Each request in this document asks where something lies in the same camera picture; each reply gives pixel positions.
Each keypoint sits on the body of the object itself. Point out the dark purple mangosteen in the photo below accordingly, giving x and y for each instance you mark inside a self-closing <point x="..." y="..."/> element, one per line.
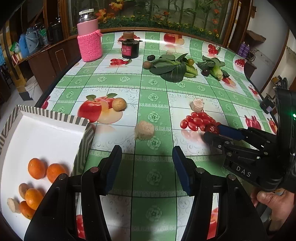
<point x="151" y="58"/>

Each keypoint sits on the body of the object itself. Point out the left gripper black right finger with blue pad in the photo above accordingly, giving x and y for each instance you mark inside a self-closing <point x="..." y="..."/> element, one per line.
<point x="237" y="216"/>

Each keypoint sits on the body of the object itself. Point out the purple bottles on shelf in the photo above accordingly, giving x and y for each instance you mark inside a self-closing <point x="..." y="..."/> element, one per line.
<point x="243" y="50"/>

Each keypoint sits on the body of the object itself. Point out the green leafy bok choy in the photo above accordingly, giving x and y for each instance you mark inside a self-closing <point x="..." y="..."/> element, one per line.
<point x="173" y="69"/>

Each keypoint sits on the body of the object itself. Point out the white tray striped rim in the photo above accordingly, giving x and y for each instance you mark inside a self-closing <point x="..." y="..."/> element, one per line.
<point x="50" y="136"/>

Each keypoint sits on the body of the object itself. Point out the brown round lid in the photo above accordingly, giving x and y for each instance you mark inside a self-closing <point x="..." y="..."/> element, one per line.
<point x="128" y="35"/>

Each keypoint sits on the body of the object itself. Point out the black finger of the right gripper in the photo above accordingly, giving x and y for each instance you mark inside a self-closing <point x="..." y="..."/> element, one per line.
<point x="223" y="142"/>

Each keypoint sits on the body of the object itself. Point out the wooden cabinet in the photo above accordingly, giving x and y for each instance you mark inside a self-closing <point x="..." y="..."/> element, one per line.
<point x="47" y="63"/>

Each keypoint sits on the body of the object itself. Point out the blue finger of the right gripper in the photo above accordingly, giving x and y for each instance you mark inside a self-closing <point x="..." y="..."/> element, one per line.
<point x="233" y="133"/>

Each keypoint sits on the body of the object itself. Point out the beige peeled fruit in tray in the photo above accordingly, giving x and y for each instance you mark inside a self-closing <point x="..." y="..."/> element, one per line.
<point x="13" y="205"/>

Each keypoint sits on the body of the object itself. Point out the dark red fruit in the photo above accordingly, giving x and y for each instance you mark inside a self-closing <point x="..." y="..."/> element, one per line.
<point x="211" y="128"/>

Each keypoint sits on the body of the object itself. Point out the brown round fruit in tray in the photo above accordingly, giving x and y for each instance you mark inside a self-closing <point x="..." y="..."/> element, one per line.
<point x="22" y="189"/>

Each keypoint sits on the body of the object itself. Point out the black cup red label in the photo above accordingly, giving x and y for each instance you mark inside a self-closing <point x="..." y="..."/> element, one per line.
<point x="130" y="48"/>

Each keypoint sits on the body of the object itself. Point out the person's right hand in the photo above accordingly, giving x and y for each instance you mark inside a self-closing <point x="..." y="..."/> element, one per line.
<point x="281" y="205"/>

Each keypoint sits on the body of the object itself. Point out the flower garden mural panel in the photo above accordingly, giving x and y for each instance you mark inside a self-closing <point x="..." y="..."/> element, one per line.
<point x="205" y="19"/>

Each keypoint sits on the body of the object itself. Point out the dark fruit near corn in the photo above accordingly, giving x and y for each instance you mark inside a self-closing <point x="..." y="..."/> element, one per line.
<point x="205" y="72"/>

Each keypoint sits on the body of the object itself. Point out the orange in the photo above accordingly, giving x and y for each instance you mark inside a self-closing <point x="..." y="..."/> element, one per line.
<point x="37" y="168"/>
<point x="33" y="198"/>
<point x="54" y="170"/>
<point x="26" y="211"/>

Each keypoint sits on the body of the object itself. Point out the grey kettle jug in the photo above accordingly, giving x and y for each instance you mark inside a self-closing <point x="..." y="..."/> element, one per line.
<point x="33" y="40"/>

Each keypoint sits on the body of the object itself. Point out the black clamp device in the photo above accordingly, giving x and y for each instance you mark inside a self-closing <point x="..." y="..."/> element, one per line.
<point x="267" y="104"/>

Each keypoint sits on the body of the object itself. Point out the green fruit tablecloth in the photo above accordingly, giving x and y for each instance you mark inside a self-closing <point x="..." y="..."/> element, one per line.
<point x="147" y="201"/>

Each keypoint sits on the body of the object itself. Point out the brown kiwi fruit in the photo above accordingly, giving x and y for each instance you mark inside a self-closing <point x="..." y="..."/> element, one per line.
<point x="147" y="65"/>

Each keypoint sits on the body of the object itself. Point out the white bucket on floor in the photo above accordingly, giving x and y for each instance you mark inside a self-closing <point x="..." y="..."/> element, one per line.
<point x="33" y="88"/>

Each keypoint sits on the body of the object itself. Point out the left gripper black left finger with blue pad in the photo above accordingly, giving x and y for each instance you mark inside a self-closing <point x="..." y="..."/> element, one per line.
<point x="55" y="217"/>

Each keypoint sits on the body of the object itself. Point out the tan round fruit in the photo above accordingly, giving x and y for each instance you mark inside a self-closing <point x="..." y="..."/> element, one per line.
<point x="119" y="104"/>

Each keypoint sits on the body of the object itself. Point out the orange in tray front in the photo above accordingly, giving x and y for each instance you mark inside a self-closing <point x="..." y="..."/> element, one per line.
<point x="33" y="198"/>

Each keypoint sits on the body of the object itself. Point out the small yellow-green fruit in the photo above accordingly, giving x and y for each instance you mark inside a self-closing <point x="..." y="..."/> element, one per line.
<point x="191" y="62"/>

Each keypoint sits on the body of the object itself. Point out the pink knit covered jar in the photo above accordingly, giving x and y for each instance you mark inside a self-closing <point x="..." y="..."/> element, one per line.
<point x="89" y="36"/>

